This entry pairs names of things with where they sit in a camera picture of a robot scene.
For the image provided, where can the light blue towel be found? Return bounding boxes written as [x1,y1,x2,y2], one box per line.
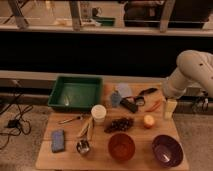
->
[116,83,132,98]

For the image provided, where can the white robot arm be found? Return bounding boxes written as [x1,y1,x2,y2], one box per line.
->
[162,50,213,120]

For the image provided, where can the yellow apple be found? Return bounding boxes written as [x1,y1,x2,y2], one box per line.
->
[143,115,155,129]

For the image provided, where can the black scissors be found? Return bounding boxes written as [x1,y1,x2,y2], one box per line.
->
[132,88,157,106]

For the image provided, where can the purple bowl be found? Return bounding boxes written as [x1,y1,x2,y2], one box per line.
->
[151,135,183,168]

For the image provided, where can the dark grape bunch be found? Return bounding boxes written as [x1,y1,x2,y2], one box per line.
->
[104,118,134,133]

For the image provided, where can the orange-red bowl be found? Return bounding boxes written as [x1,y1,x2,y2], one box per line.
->
[108,133,135,162]

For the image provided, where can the white paper cup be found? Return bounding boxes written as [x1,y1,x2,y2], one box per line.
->
[91,105,107,124]

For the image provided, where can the green plastic tray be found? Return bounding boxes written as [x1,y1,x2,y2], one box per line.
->
[48,76,103,111]

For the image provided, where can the green bin on shelf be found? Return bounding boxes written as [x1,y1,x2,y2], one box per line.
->
[93,17,115,27]

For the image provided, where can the blue sponge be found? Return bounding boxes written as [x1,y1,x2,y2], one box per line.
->
[51,130,65,153]

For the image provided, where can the black handled tool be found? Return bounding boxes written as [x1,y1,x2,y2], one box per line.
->
[120,99,138,113]

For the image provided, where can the black floor cables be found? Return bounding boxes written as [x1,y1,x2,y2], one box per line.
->
[0,79,35,151]

